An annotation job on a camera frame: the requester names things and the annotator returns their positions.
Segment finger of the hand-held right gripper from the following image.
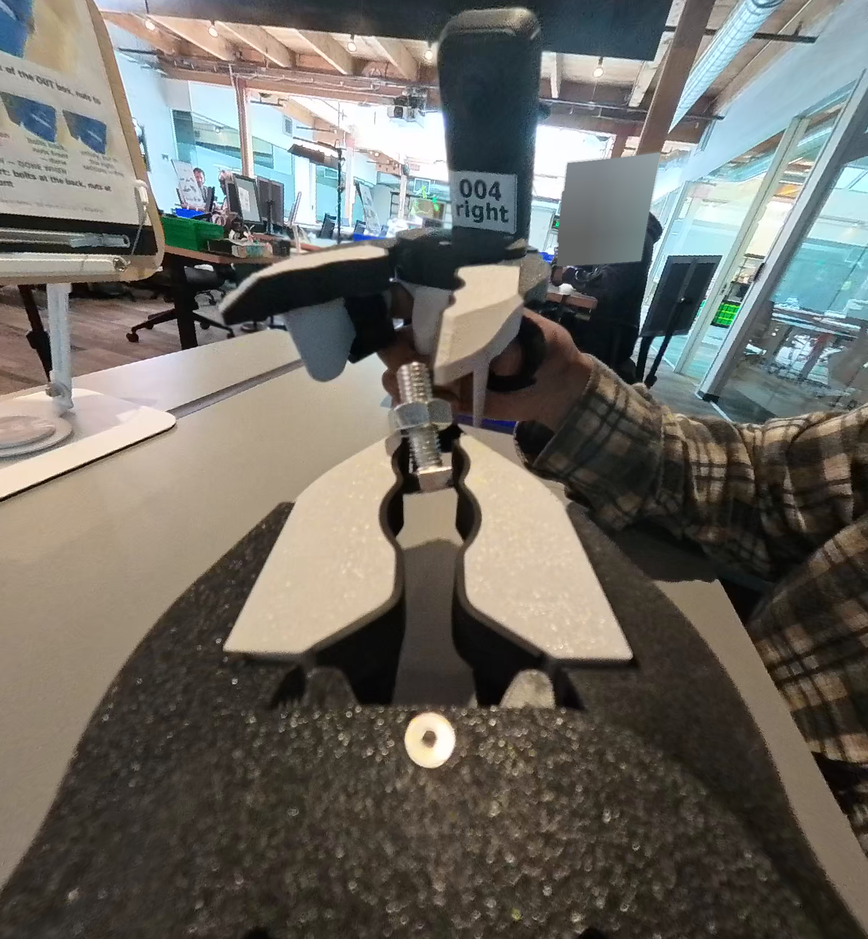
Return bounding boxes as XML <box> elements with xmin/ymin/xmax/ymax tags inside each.
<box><xmin>217</xmin><ymin>242</ymin><xmax>400</xmax><ymax>327</ymax></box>
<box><xmin>408</xmin><ymin>263</ymin><xmax>529</xmax><ymax>421</ymax></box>

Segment monitor showing white page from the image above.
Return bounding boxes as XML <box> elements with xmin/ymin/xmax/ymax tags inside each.
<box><xmin>230</xmin><ymin>174</ymin><xmax>264</xmax><ymax>226</ymax></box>

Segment wooden desk with black legs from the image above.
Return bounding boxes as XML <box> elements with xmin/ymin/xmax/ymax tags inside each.
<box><xmin>159</xmin><ymin>242</ymin><xmax>332</xmax><ymax>352</ymax></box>

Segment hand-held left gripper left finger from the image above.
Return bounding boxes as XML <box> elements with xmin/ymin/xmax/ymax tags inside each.
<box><xmin>223</xmin><ymin>431</ymin><xmax>407</xmax><ymax>665</ymax></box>

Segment green plastic bins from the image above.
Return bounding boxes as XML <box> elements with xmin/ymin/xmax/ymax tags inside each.
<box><xmin>160</xmin><ymin>215</ymin><xmax>227</xmax><ymax>252</ymax></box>

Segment black tripod light stand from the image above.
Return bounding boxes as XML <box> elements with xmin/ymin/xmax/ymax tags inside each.
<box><xmin>287</xmin><ymin>141</ymin><xmax>356</xmax><ymax>245</ymax></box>

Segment silver ventilation duct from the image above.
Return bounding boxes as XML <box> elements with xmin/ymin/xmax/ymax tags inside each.
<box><xmin>672</xmin><ymin>0</ymin><xmax>781</xmax><ymax>127</ymax></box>

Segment white document stand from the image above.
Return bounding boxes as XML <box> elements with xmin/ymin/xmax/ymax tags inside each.
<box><xmin>0</xmin><ymin>0</ymin><xmax>178</xmax><ymax>514</ymax></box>

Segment silver hex bolt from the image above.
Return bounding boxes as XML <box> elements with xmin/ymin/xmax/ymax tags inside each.
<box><xmin>394</xmin><ymin>361</ymin><xmax>456</xmax><ymax>494</ymax></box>

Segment person's right forearm plaid sleeve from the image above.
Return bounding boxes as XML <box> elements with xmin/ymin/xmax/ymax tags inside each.
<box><xmin>515</xmin><ymin>356</ymin><xmax>868</xmax><ymax>581</ymax></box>

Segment printed instruction sheet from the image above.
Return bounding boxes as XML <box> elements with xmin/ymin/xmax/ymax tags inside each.
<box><xmin>0</xmin><ymin>0</ymin><xmax>141</xmax><ymax>224</ymax></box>

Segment person's right hand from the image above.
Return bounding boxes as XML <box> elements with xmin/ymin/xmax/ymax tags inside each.
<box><xmin>379</xmin><ymin>310</ymin><xmax>596</xmax><ymax>430</ymax></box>

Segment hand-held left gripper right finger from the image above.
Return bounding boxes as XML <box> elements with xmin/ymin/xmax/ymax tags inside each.
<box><xmin>455</xmin><ymin>439</ymin><xmax>635</xmax><ymax>670</ymax></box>

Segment black computer monitor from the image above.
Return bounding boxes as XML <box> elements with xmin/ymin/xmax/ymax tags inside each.
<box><xmin>258</xmin><ymin>178</ymin><xmax>290</xmax><ymax>237</ymax></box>

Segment silver hex nut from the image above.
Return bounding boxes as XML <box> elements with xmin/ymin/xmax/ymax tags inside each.
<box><xmin>387</xmin><ymin>398</ymin><xmax>453</xmax><ymax>440</ymax></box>

